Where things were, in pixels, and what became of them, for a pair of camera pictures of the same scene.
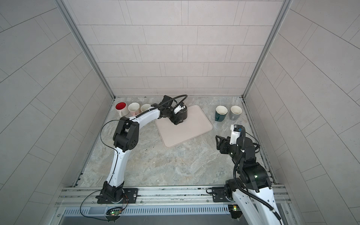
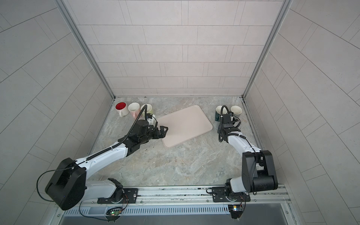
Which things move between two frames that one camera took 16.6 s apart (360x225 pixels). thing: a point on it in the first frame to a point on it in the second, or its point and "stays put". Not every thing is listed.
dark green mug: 220,113 stays put
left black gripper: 177,122 to 155,130
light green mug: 145,107 stays put
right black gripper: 223,143 to 221,128
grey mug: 236,110 stays put
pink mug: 133,108 stays put
